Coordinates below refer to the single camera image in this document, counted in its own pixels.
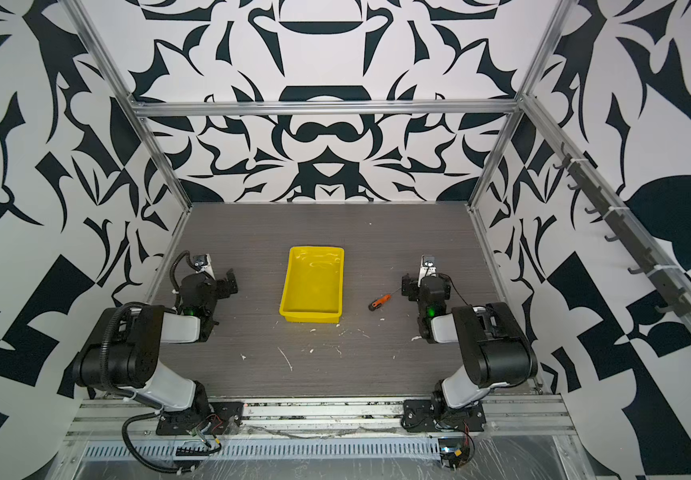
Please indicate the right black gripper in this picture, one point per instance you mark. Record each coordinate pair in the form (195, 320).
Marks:
(413, 286)

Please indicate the aluminium front rail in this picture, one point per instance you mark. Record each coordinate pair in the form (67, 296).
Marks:
(542, 415)

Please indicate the orange black screwdriver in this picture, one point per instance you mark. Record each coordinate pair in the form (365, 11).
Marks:
(379, 302)

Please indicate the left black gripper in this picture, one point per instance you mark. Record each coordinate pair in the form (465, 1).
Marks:
(221, 287)

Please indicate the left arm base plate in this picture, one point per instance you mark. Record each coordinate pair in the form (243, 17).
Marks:
(217, 419)

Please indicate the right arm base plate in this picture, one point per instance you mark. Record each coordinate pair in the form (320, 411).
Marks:
(426, 416)

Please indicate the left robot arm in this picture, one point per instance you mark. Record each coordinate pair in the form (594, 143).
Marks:
(122, 354)

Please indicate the small electronics board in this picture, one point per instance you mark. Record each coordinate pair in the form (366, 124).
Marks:
(455, 452)

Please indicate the white slotted cable duct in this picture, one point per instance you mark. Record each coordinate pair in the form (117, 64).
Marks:
(420, 448)

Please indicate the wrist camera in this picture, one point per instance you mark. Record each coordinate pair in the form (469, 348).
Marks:
(428, 266)
(202, 264)

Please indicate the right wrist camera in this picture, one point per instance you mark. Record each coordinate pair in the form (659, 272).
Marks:
(428, 266)

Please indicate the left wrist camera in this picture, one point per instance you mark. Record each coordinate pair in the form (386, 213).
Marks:
(202, 264)

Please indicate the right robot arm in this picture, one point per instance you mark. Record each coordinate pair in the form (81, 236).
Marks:
(495, 351)

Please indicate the yellow plastic bin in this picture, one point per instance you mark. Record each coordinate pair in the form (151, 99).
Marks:
(313, 287)

